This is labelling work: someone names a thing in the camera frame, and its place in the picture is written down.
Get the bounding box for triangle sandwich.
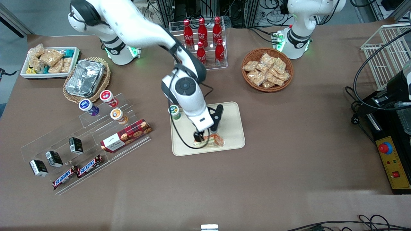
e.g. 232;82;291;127
194;134;225;148

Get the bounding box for clear acrylic bottle rack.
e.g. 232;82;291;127
169;18;228;70

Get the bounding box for green lid yogurt cup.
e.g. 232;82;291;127
169;105;181;121

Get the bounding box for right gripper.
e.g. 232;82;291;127
186;104;224;143

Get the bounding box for oval wicker basket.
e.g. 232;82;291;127
63;57;111;104

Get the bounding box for clear acrylic stepped display stand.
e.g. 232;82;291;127
20;92;152;195

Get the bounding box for thin black cables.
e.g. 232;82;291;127
286;214;411;231

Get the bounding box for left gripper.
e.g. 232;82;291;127
354;60;411;117

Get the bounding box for red tartan cookie box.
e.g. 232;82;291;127
100;119;153;153

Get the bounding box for white wire basket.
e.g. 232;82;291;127
360;23;411;91

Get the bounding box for clear bag of tan snacks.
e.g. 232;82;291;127
28;56;44;72
27;44;45;59
48;60;64;74
61;57;73;73
39;49;64;67

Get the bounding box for thick black cable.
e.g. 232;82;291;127
353;30;411;111

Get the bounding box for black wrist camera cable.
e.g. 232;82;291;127
169;66;214;150

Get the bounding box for white rectangular plastic bin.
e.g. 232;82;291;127
20;47;81;79

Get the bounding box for orange yogurt cup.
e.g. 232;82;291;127
110;108;129;125

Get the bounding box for black control box yellow panel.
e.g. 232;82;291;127
364;106;411;195

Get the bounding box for purple yogurt cup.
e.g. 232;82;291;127
79;99;100;116

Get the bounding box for black cable with plug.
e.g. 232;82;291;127
345;86;375;143

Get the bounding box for red yogurt cup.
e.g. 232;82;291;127
100;90;118;108

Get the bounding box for beige crumpled cloth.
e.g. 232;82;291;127
135;0;165;28

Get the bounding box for aluminium frame rack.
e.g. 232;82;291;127
157;0;259;29

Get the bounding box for aluminium foil container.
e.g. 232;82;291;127
66;59;107;98

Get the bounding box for small black box white label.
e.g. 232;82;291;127
45;150;64;168
29;159;49;177
69;137;84;155

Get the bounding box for red Coca-Cola bottle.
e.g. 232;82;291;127
183;20;194;47
196;42;207;65
213;17;223;45
198;18;208;48
215;38;225;65

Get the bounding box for Snickers chocolate bar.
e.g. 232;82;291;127
52;166;79;190
76;155;104;179

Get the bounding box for beige plastic tray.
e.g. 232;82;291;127
170;101;246;157

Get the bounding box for round brown wicker basket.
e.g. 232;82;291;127
241;47;294;93

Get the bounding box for brown table cover sheet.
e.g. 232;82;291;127
0;18;411;231

